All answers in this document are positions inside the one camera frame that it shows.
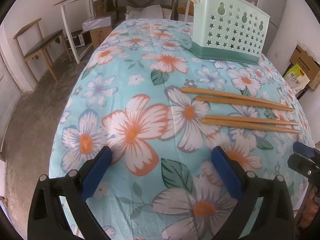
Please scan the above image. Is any white sack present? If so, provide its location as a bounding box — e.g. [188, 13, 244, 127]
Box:
[125, 4, 163, 20]

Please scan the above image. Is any wooden chair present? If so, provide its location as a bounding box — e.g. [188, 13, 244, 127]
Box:
[13, 18, 73, 82]

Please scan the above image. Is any wooden chopstick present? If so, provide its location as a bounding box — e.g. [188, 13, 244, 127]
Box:
[201, 119, 300, 134]
[195, 96, 294, 112]
[204, 114, 300, 126]
[181, 87, 288, 107]

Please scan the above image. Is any mint green utensil holder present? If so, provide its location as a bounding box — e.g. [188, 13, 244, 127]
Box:
[189, 0, 271, 66]

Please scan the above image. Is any white plastic-wrapped box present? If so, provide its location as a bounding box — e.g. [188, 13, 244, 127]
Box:
[82, 16, 118, 32]

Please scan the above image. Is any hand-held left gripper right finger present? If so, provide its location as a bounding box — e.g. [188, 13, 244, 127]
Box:
[211, 146, 295, 240]

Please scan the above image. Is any person's right hand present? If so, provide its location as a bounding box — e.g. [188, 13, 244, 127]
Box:
[301, 189, 320, 228]

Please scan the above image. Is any floral blanket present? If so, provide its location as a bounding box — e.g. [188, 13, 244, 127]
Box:
[49, 18, 317, 240]

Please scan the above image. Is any large open cardboard box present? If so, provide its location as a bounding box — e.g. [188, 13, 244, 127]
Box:
[289, 45, 320, 92]

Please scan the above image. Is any grey refrigerator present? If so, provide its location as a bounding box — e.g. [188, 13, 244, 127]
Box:
[237, 0, 288, 55]

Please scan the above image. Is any small white appliance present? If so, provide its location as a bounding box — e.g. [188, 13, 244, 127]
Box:
[65, 30, 92, 48]

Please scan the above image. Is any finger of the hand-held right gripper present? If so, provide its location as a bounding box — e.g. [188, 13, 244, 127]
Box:
[287, 154, 320, 178]
[293, 141, 320, 159]

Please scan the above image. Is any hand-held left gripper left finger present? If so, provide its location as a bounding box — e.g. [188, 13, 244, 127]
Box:
[27, 146, 112, 240]

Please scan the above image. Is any yellow-green rice bag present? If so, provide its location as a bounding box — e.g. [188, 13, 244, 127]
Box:
[283, 64, 310, 93]

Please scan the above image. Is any brown cardboard box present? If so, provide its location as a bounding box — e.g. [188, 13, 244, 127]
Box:
[93, 0, 117, 18]

